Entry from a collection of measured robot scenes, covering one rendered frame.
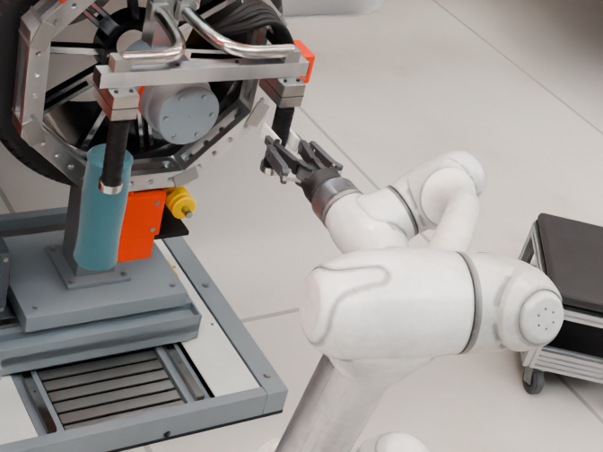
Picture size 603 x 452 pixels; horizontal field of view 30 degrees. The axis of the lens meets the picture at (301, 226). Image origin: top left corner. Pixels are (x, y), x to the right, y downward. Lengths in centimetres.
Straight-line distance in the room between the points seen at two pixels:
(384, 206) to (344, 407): 52
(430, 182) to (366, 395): 54
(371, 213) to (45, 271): 103
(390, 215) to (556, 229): 130
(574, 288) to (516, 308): 159
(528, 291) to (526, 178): 272
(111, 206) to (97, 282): 50
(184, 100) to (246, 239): 126
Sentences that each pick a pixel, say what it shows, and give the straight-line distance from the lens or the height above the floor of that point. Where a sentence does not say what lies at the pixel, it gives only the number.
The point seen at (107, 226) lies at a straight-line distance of 225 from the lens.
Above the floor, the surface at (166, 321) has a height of 17.
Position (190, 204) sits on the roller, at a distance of 249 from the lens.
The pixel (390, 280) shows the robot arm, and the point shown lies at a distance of 134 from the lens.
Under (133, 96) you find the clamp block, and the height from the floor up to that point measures 95.
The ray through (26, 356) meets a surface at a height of 14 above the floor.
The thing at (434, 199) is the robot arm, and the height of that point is 94.
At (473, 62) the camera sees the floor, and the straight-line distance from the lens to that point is 485.
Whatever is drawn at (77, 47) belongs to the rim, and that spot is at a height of 87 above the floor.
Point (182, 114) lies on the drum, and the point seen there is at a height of 86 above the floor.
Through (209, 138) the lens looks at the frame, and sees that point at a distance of 246.
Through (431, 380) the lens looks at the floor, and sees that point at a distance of 304.
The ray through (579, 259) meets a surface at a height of 34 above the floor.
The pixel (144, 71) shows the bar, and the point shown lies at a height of 98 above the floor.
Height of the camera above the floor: 191
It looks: 34 degrees down
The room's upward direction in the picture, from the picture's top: 15 degrees clockwise
